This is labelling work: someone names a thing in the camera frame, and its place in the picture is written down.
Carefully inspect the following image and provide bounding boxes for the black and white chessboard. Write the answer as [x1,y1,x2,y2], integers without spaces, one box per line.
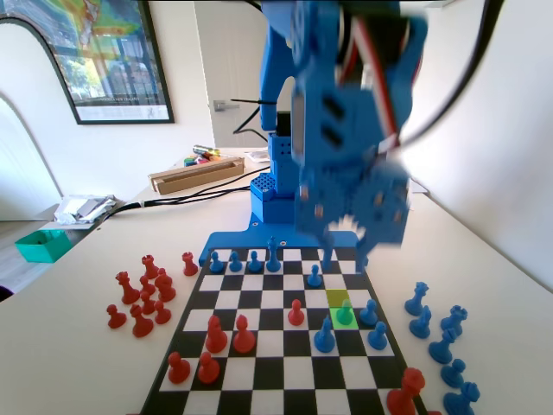
[140,246,431,415]

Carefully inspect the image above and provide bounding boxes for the blue king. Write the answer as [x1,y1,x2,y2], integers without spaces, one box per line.
[264,235,280,273]

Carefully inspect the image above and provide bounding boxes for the blue base mounting plate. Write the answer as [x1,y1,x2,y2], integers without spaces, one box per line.
[198,215,371,267]

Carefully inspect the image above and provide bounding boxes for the blue queen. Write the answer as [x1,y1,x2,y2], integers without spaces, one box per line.
[404,281,431,316]

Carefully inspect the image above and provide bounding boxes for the colourful marker set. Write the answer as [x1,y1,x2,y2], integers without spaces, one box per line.
[183,144,224,169]

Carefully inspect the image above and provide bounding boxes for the long cardboard box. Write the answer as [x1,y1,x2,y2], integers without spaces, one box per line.
[148,156,246,195]

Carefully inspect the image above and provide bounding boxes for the blue bishop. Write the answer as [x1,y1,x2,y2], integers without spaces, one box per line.
[429,327,458,364]
[313,316,336,354]

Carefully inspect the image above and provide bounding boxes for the red bishop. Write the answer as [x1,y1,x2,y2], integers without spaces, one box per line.
[232,315,257,354]
[130,303,155,339]

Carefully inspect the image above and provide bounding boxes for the red king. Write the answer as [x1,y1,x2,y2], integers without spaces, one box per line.
[386,367,427,415]

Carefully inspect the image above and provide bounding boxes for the red queen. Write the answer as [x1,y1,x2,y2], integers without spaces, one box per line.
[116,271,142,305]

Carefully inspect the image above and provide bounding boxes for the black framed poster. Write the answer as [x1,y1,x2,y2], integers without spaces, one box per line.
[0,0,176,126]

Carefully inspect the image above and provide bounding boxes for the pile of foil and paper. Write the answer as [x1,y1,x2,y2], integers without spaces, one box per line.
[54,194,126,226]

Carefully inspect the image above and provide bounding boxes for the green plastic bin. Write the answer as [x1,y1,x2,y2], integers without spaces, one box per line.
[14,228,73,264]

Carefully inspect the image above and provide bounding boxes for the red white black servo wires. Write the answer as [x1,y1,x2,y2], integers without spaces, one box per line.
[336,12,429,150]

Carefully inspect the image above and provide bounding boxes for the black table cable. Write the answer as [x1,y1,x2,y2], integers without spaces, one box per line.
[105,184,254,217]
[141,172,257,205]

